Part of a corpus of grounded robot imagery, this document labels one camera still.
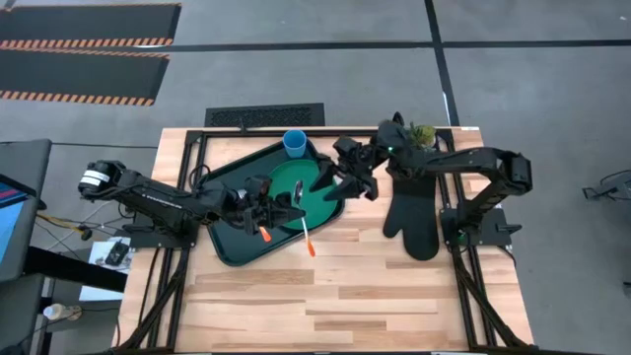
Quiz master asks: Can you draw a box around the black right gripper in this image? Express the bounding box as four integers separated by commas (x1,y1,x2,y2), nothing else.
309,146,381,202

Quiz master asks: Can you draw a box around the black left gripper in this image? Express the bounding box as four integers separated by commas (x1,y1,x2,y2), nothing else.
236,190,308,236

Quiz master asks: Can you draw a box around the spoon with orange-tipped handle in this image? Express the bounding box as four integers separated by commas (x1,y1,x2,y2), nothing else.
293,179,317,259

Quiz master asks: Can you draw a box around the green round plate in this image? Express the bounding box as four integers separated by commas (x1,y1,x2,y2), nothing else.
267,158,342,233

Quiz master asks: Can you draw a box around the blue plastic cup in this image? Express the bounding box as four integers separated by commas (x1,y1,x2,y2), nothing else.
282,128,309,160

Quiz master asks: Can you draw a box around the dark green plastic tray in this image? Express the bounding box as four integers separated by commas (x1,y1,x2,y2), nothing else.
198,139,346,268

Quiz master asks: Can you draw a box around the black oven mitt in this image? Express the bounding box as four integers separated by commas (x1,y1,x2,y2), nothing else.
382,170,442,262

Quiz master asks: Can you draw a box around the black perforated floor grille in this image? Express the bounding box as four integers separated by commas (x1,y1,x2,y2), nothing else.
204,102,326,128

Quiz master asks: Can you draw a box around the small green potted plant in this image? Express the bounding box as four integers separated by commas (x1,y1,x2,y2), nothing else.
407,122,438,152

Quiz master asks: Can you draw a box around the black floor tape strip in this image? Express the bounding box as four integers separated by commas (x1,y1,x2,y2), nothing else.
147,38,631,53
424,0,461,127

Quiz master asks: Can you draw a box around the small black handheld device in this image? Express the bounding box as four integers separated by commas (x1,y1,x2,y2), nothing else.
105,240,131,267

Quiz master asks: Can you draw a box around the white paper sheet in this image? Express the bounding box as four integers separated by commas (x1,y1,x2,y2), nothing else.
87,236,133,273

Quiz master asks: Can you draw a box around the black side desk beam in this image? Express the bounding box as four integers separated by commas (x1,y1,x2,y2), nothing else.
23,245,128,294

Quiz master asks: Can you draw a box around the black hazard-striped floor mat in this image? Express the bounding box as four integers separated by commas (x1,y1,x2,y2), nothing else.
0,47,172,107
0,3,183,51

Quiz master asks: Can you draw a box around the clear plastic bottle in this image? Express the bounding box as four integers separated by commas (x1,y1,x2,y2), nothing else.
42,302,84,322

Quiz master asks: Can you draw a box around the grey side cabinet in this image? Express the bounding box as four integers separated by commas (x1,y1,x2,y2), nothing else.
0,138,53,211

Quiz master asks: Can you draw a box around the black floor stand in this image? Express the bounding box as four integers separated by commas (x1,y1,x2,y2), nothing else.
581,169,631,202

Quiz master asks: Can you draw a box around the computer monitor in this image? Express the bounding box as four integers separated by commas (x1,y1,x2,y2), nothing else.
0,172,41,283

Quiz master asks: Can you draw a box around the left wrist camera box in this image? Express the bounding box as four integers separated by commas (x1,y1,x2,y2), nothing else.
245,175,273,198

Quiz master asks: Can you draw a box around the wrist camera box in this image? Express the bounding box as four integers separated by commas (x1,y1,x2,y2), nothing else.
245,175,273,198
332,136,362,158

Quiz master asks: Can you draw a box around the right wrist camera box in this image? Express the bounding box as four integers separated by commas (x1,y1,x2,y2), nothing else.
332,136,362,158

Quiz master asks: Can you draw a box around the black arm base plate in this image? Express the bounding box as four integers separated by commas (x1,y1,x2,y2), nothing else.
440,205,524,249
128,209,199,249

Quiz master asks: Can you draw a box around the yellow cable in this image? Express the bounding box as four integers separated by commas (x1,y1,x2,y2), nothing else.
35,210,83,235

